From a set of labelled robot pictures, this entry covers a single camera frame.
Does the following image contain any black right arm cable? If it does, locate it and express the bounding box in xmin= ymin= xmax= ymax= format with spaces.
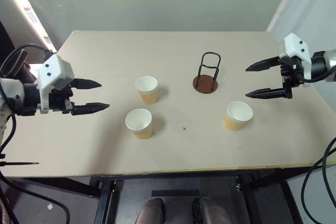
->
xmin=300 ymin=158 xmax=336 ymax=224
xmin=322 ymin=136 xmax=336 ymax=217

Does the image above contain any black metal table frame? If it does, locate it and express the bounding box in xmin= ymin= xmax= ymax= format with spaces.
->
xmin=10 ymin=168 xmax=305 ymax=224

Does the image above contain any wire stand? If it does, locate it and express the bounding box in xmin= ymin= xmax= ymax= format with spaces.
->
xmin=192 ymin=51 xmax=222 ymax=94

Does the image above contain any black cable on floor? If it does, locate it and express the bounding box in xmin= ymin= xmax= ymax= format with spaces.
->
xmin=0 ymin=173 xmax=71 ymax=224

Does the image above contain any white wall conduit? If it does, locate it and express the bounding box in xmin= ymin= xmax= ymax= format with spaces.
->
xmin=266 ymin=0 xmax=303 ymax=33

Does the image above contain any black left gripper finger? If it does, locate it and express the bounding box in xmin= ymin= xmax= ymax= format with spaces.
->
xmin=72 ymin=102 xmax=111 ymax=116
xmin=71 ymin=78 xmax=103 ymax=90

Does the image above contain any dark rounded shape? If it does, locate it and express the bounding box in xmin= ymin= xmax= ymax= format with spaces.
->
xmin=192 ymin=197 xmax=232 ymax=224
xmin=136 ymin=198 xmax=166 ymax=224

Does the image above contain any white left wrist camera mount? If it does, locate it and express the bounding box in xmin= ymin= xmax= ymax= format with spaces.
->
xmin=36 ymin=54 xmax=75 ymax=115

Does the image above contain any tan and white paper cup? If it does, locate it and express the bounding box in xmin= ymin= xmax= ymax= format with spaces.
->
xmin=134 ymin=76 xmax=160 ymax=104
xmin=124 ymin=108 xmax=154 ymax=140
xmin=223 ymin=101 xmax=254 ymax=132

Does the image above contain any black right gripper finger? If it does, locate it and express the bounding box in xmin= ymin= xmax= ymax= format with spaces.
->
xmin=245 ymin=87 xmax=288 ymax=100
xmin=245 ymin=56 xmax=284 ymax=72

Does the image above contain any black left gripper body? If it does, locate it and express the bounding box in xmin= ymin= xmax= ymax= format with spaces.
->
xmin=48 ymin=78 xmax=77 ymax=116

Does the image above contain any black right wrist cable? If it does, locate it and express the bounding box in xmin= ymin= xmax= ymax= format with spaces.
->
xmin=298 ymin=64 xmax=336 ymax=83

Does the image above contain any black cable tie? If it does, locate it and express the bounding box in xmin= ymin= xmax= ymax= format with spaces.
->
xmin=0 ymin=161 xmax=40 ymax=167

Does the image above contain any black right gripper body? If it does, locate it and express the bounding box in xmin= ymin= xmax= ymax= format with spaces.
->
xmin=279 ymin=58 xmax=306 ymax=99

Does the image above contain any bright window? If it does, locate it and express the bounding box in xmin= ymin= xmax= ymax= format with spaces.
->
xmin=0 ymin=0 xmax=58 ymax=54

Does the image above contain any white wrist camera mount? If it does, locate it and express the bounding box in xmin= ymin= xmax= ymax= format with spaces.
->
xmin=36 ymin=54 xmax=75 ymax=115
xmin=278 ymin=33 xmax=312 ymax=81

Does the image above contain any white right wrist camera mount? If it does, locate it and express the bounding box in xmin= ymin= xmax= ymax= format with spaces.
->
xmin=278 ymin=33 xmax=312 ymax=81

